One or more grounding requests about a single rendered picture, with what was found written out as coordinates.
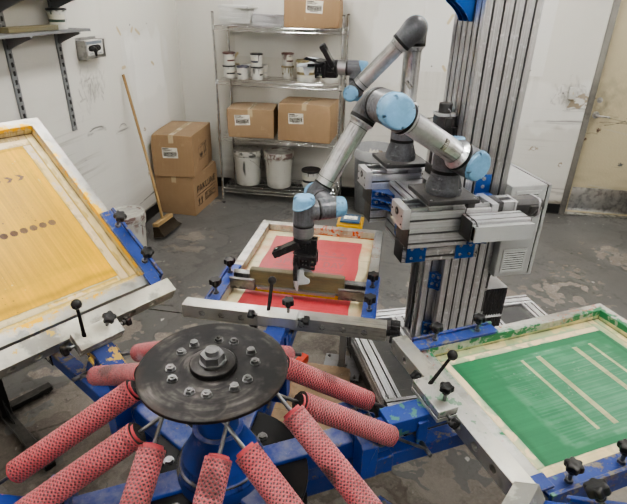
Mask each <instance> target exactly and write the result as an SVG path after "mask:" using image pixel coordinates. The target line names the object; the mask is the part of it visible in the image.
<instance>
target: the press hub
mask: <svg viewBox="0 0 627 504"><path fill-rule="evenodd" d="M287 373H288V360H287V356H286V353H285V351H284V349H283V348H282V346H281V345H280V344H279V343H278V341H277V340H275V339H274V338H273V337H272V336H270V335H269V334H267V333H265V332H263V331H261V330H259V329H257V328H254V327H250V326H247V325H242V324H235V323H211V324H203V325H198V326H194V327H190V328H187V329H184V330H181V331H178V332H176V333H174V334H172V335H170V336H168V337H166V338H164V339H163V340H161V341H160V342H158V343H157V344H155V345H154V346H153V347H152V348H151V349H150V350H149V351H148V352H147V353H146V354H145V355H144V357H143V358H142V359H141V361H140V363H139V365H138V367H137V370H136V374H135V387H136V391H137V394H138V396H139V398H140V400H141V401H142V403H143V404H144V405H145V406H146V407H147V408H148V409H149V410H151V411H152V412H153V413H155V414H157V415H158V416H160V417H162V418H165V419H167V420H170V421H174V422H178V423H183V424H187V425H189V426H190V427H191V428H192V431H193V432H192V434H191V435H190V437H189V438H188V440H187V441H186V442H185V443H184V445H183V446H182V448H181V450H180V451H179V450H178V449H177V448H176V447H175V446H174V445H172V444H171V443H170V442H169V441H168V440H167V439H165V438H164V437H163V436H162V435H160V436H159V437H158V440H157V443H156V444H159V445H162V446H164V450H166V454H165V457H164V460H163V464H162V467H161V470H160V474H161V473H164V472H168V471H172V470H176V469H177V477H178V482H179V485H180V487H181V490H182V493H179V494H176V495H172V496H168V497H165V498H161V499H158V500H154V501H151V504H192V502H193V498H194V494H195V490H196V487H197V483H198V479H199V475H200V471H201V468H202V464H203V460H204V456H205V455H208V454H209V453H218V450H219V446H220V442H221V438H222V434H223V430H224V425H223V424H222V423H224V422H229V421H230V423H229V425H230V427H231V428H232V429H233V431H234V432H235V433H236V435H237V436H238V437H239V439H240V440H241V441H242V443H243V444H244V445H245V446H247V445H248V444H250V443H251V442H252V441H253V443H254V444H255V443H256V442H258V444H259V445H260V446H261V448H262V449H263V450H264V448H263V446H266V445H270V444H273V443H277V442H281V441H285V440H289V439H292V438H295V437H294V435H293V434H292V433H291V432H290V430H289V429H288V428H287V426H286V425H285V424H284V423H282V422H281V421H279V420H278V419H276V418H274V417H272V416H270V415H268V414H265V413H263V412H260V411H258V412H257V414H256V417H255V420H254V422H253V425H252V428H251V430H250V429H249V428H248V427H247V426H246V425H245V424H244V419H243V417H244V416H246V415H249V414H251V413H253V412H255V411H257V410H258V409H260V408H261V407H263V406H264V405H266V404H267V403H268V402H269V401H271V400H272V399H273V398H274V397H275V396H276V395H277V393H278V392H279V391H280V389H281V388H282V386H283V384H284V382H285V380H286V377H287ZM241 450H242V449H241V448H240V446H239V445H238V444H237V442H236V441H235V440H234V438H233V437H232V436H231V434H230V433H229V432H228V431H227V435H226V440H225V444H224V448H223V452H222V454H223V455H227V456H229V457H230V459H229V460H231V461H232V465H231V470H230V474H229V478H228V483H227V487H226V491H225V496H224V500H223V504H241V503H240V501H241V499H242V498H244V497H246V496H247V495H248V494H250V493H251V492H252V491H253V490H254V489H255V487H254V486H253V485H252V483H251V482H250V481H249V479H248V478H247V476H246V475H245V474H244V472H243V471H242V470H241V468H240V467H239V466H238V464H237V463H236V462H235V461H236V460H237V459H238V458H237V457H236V455H237V454H238V453H239V452H240V451H241ZM276 467H277V468H278V470H279V471H280V472H281V474H282V475H283V476H284V478H285V479H286V480H287V482H288V483H289V484H290V486H291V487H292V488H293V489H294V491H295V492H296V493H297V495H298V496H299V497H300V499H301V500H302V501H303V503H304V504H308V501H307V490H306V489H307V484H308V462H307V458H304V459H300V460H297V461H293V462H289V463H286V464H282V465H279V466H276Z"/></svg>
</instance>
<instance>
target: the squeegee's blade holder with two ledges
mask: <svg viewBox="0 0 627 504"><path fill-rule="evenodd" d="M269 287H270V286H262V285H258V286H257V289H261V290H269ZM273 291H279V292H288V293H297V294H306V295H315V296H324V297H333V298H335V294H334V293H325V292H316V291H307V290H298V291H296V289H289V288H280V287H273Z"/></svg>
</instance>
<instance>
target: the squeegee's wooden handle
mask: <svg viewBox="0 0 627 504"><path fill-rule="evenodd" d="M270 276H274V277H275V278H276V283H275V284H274V285H273V287H280V288H289V289H295V287H294V283H293V270H284V269H274V268H265V267H255V266H252V267H251V268H250V278H251V279H254V280H255V287H257V286H258V285H262V286H270V284H269V283H268V278H269V277H270ZM304 276H305V277H307V278H309V280H310V283H309V284H305V285H299V286H298V290H307V291H316V292H325V293H334V294H335V296H338V288H343V289H345V276H341V275H331V274H322V273H312V272H304Z"/></svg>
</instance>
